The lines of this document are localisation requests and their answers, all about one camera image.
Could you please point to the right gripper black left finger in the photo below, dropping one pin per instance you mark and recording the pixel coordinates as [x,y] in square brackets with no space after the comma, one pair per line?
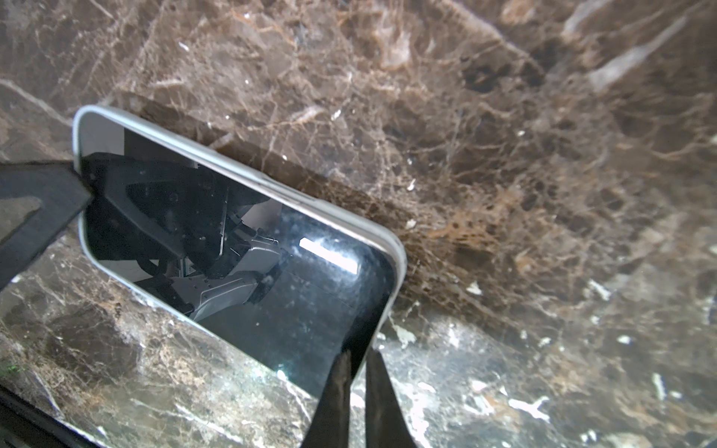
[329,427]

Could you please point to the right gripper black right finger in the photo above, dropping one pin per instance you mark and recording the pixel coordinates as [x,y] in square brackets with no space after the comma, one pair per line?
[384,422]

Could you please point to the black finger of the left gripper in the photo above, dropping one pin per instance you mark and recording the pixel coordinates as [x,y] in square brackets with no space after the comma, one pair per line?
[61,195]

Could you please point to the light blue case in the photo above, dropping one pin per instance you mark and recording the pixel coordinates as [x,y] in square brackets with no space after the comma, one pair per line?
[386,246]

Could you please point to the black phone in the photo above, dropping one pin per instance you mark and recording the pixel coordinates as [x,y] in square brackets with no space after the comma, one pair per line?
[313,313]

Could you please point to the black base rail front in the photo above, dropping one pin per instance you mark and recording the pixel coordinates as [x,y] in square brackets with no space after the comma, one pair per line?
[24,425]

